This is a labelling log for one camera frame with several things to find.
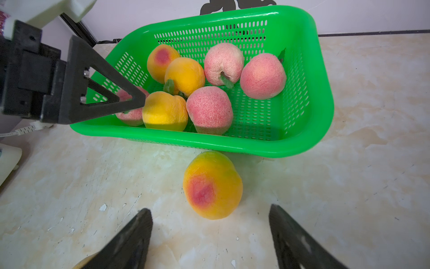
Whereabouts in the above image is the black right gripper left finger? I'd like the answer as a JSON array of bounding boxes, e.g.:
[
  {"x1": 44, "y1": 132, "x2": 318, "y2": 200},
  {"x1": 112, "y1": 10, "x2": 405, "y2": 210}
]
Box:
[{"x1": 82, "y1": 208, "x2": 153, "y2": 269}]

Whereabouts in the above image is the yellow peach with green leaf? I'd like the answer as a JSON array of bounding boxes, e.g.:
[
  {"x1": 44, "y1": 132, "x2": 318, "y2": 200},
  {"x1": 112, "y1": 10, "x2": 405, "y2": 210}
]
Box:
[{"x1": 163, "y1": 57, "x2": 206, "y2": 97}]

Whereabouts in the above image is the yellow red peach below basket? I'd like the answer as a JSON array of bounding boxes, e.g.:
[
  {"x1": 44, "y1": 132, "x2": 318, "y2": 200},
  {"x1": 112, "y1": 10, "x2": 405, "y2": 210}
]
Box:
[{"x1": 183, "y1": 151, "x2": 243, "y2": 220}]

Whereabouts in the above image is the mint and chrome toaster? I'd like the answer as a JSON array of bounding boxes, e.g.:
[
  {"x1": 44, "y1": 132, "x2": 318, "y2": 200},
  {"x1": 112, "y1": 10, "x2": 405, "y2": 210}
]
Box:
[{"x1": 0, "y1": 144, "x2": 22, "y2": 185}]

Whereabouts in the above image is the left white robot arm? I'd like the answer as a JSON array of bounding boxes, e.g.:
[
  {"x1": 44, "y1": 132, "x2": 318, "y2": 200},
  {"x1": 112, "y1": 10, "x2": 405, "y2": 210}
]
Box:
[{"x1": 1, "y1": 1, "x2": 146, "y2": 124}]

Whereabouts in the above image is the pink peach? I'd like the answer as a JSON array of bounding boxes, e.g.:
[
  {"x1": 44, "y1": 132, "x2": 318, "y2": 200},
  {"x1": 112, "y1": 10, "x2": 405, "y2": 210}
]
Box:
[
  {"x1": 186, "y1": 86, "x2": 234, "y2": 135},
  {"x1": 115, "y1": 89, "x2": 144, "y2": 127},
  {"x1": 204, "y1": 43, "x2": 245, "y2": 89},
  {"x1": 240, "y1": 53, "x2": 287, "y2": 100}
]

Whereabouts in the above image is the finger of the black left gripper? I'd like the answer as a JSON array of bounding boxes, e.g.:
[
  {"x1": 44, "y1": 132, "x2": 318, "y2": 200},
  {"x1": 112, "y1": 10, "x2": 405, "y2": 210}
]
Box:
[{"x1": 58, "y1": 36, "x2": 146, "y2": 124}]

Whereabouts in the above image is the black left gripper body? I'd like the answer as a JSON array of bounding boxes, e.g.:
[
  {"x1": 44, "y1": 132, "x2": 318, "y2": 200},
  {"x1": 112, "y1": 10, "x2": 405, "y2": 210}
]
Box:
[{"x1": 1, "y1": 20, "x2": 66, "y2": 123}]

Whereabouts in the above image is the green plastic basket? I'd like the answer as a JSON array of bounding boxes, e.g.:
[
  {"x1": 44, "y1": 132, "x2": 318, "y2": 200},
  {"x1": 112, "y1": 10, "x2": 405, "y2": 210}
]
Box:
[{"x1": 71, "y1": 5, "x2": 334, "y2": 158}]

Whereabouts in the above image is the yellow peach with red spot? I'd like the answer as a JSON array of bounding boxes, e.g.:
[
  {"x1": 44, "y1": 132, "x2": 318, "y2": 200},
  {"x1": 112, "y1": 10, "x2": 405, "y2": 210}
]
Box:
[{"x1": 147, "y1": 44, "x2": 181, "y2": 84}]

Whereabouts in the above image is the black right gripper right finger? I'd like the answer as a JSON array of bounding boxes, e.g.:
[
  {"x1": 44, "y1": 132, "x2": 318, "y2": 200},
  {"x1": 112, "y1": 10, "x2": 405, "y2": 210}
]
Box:
[{"x1": 269, "y1": 204, "x2": 346, "y2": 269}]

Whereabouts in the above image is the white power plug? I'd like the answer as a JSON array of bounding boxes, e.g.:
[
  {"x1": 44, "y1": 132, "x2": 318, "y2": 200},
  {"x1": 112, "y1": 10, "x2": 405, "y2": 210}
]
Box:
[{"x1": 0, "y1": 121, "x2": 54, "y2": 138}]

